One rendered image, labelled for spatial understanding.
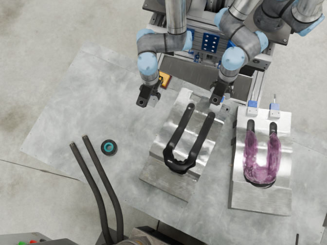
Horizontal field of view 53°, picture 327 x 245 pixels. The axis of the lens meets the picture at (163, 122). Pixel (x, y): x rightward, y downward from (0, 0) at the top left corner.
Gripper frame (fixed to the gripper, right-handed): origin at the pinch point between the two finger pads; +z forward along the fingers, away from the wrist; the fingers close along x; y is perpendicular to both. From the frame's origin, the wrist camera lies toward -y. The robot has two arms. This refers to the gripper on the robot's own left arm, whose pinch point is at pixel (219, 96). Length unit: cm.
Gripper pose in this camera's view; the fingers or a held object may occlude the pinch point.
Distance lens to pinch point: 152.6
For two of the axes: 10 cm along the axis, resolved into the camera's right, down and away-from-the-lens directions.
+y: 4.3, -8.7, 2.5
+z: 0.4, 2.9, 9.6
